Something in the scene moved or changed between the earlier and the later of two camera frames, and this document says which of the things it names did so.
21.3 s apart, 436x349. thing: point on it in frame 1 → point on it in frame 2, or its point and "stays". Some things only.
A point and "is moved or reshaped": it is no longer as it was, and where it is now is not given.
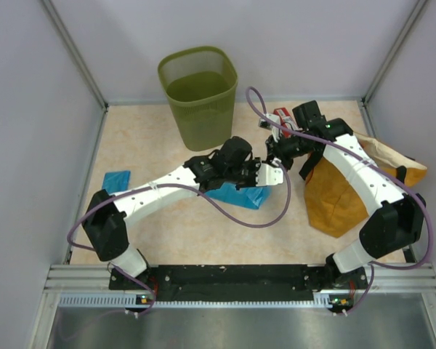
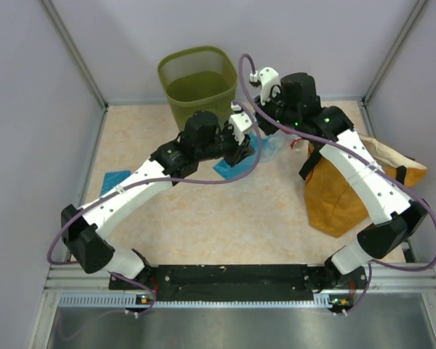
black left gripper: (254, 165) → (239, 153)
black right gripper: (275, 153) → (261, 105)
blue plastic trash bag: (251, 198) is moved or reshaped
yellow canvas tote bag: (332, 208) stays
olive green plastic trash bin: (200, 83) stays
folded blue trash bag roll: (116, 182) stays
